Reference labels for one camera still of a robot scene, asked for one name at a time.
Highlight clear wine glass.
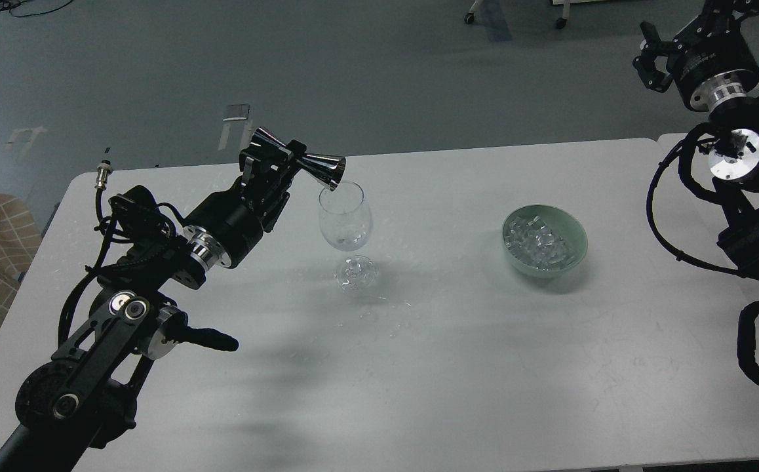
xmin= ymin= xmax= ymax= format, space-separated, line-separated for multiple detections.
xmin=319 ymin=180 xmax=378 ymax=292

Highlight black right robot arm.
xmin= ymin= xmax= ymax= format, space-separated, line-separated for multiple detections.
xmin=633 ymin=1 xmax=759 ymax=281

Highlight green bowl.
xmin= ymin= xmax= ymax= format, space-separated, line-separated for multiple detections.
xmin=501 ymin=205 xmax=589 ymax=279

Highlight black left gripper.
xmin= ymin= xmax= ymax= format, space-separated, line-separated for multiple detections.
xmin=183 ymin=140 xmax=307 ymax=269

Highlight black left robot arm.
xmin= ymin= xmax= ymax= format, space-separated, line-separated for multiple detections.
xmin=0 ymin=128 xmax=345 ymax=471

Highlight steel cocktail jigger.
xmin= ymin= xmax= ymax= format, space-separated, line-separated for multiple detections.
xmin=248 ymin=127 xmax=347 ymax=191

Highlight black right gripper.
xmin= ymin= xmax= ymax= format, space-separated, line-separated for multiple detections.
xmin=633 ymin=1 xmax=759 ymax=111

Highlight clear ice cubes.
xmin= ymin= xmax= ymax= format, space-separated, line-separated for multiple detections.
xmin=505 ymin=215 xmax=577 ymax=271

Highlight black floor cables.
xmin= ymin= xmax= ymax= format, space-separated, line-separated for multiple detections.
xmin=0 ymin=0 xmax=73 ymax=28

